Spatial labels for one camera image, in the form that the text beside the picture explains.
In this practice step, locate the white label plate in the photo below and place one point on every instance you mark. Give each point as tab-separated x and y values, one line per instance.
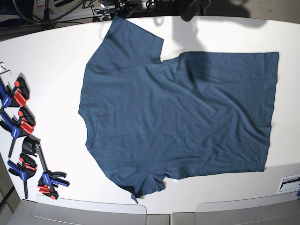
289	184

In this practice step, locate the blue red bar clamp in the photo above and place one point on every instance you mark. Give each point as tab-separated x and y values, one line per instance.
16	97
24	169
49	181
22	127

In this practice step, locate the black hanging camera mount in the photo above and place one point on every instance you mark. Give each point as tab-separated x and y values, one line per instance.
190	8

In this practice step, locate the dark blue T-shirt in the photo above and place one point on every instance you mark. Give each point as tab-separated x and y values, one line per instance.
199	114

